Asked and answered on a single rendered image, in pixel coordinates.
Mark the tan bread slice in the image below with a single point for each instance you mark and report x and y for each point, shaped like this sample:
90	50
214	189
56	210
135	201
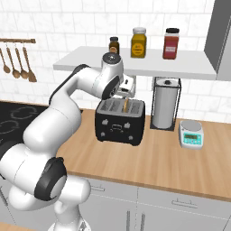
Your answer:
126	105

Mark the black hob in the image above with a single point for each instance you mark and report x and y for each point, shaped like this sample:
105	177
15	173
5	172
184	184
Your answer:
18	117

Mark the yellow spice jar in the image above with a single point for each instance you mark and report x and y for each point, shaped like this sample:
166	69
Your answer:
138	45

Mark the wooden hanging spatula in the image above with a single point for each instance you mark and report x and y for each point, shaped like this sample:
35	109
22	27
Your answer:
32	77

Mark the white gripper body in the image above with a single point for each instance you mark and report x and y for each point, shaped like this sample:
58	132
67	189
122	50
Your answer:
124	90

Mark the grey wall cupboard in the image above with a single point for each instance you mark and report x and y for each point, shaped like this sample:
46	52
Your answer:
221	36

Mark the white paper towel roll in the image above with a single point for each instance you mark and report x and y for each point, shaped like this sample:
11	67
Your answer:
164	105

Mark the red spice jar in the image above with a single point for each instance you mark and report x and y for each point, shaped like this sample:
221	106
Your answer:
170	45

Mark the wooden utensil rail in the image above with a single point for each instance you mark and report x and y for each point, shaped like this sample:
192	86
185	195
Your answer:
18	40

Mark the grey wall shelf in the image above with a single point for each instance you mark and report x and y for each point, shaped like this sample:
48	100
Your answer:
180	64

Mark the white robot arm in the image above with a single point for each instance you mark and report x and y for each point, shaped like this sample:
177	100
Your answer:
60	120

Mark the narrow grey drawer front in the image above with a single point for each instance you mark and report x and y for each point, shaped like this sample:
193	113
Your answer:
120	189

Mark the narrow grey cupboard door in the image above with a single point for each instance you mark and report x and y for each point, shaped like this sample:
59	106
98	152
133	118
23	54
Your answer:
105	213

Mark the black four-slot toaster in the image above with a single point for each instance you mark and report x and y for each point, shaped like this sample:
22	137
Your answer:
120	126

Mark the white kitchen scale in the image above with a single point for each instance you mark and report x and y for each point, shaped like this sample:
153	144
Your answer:
191	135

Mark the small brown spice jar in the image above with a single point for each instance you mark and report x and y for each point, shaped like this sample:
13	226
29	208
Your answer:
114	45

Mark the wide grey drawer front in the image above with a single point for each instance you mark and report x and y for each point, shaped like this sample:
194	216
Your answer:
210	207

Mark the wooden hanging spoon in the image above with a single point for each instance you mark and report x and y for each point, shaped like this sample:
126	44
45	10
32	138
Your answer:
6	68
15	73
24	73

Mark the wide grey cupboard door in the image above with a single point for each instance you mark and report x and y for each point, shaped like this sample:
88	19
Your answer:
180	221

